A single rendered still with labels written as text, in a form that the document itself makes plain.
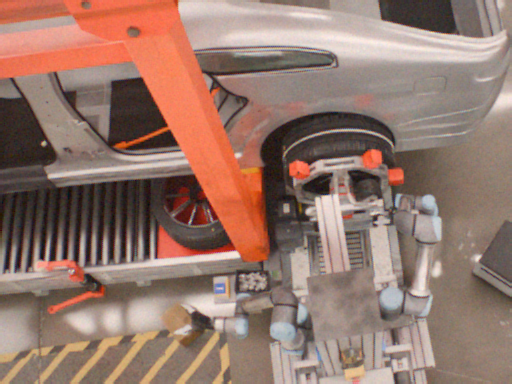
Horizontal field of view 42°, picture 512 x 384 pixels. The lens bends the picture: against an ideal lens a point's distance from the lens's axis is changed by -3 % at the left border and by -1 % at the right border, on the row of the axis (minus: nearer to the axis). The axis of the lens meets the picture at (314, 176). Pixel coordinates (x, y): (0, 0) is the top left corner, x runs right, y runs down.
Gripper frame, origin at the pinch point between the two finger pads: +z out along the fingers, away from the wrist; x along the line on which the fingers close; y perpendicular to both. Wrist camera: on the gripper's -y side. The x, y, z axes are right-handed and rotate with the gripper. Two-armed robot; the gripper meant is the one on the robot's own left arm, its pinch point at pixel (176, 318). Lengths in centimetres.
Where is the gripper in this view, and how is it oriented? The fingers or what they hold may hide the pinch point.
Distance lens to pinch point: 346.1
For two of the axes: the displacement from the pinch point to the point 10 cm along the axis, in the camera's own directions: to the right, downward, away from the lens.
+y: 0.7, 5.4, 8.4
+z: -9.9, -0.6, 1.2
